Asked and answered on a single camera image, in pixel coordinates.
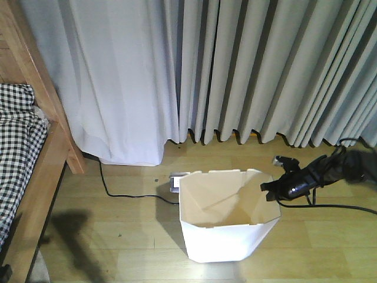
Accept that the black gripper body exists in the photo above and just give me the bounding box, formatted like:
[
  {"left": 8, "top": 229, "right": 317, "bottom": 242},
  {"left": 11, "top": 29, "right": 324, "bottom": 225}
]
[{"left": 260, "top": 168, "right": 320, "bottom": 201}]

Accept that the white plastic trash bin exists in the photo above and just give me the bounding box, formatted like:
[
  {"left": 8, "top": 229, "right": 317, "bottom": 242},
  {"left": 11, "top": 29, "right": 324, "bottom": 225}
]
[{"left": 179, "top": 169, "right": 281, "bottom": 263}]

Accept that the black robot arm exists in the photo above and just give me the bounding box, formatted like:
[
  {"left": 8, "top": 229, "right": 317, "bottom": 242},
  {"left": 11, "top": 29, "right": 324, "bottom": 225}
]
[{"left": 260, "top": 149, "right": 376, "bottom": 201}]

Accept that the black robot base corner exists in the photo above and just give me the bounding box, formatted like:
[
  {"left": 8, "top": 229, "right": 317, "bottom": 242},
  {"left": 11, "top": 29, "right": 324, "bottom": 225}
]
[{"left": 0, "top": 264, "right": 12, "bottom": 283}]

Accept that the grey pleated curtain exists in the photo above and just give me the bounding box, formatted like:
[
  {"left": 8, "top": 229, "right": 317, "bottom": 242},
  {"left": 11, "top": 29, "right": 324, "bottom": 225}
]
[{"left": 177, "top": 1, "right": 376, "bottom": 147}]

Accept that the white sheer curtain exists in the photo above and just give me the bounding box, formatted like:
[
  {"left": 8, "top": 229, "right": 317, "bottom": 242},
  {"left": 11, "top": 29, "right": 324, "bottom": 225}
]
[{"left": 21, "top": 1, "right": 178, "bottom": 166}]

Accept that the black white checkered bedding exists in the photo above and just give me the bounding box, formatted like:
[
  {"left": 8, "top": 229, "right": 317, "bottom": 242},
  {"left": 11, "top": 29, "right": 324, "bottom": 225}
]
[{"left": 1, "top": 83, "right": 48, "bottom": 245}]

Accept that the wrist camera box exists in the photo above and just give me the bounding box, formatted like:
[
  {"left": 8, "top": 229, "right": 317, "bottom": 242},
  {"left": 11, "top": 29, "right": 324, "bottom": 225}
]
[{"left": 272, "top": 156, "right": 300, "bottom": 173}]

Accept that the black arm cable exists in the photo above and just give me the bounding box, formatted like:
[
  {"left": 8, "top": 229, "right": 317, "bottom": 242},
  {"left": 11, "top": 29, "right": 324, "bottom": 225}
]
[{"left": 276, "top": 137, "right": 377, "bottom": 215}]

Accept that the black socket power cord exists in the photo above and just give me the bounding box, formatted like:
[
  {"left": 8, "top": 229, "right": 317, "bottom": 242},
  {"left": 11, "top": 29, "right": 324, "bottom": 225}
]
[{"left": 98, "top": 160, "right": 180, "bottom": 205}]

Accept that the wooden bed frame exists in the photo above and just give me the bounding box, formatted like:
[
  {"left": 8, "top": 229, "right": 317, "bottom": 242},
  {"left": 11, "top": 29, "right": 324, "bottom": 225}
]
[{"left": 1, "top": 1, "right": 85, "bottom": 282}]

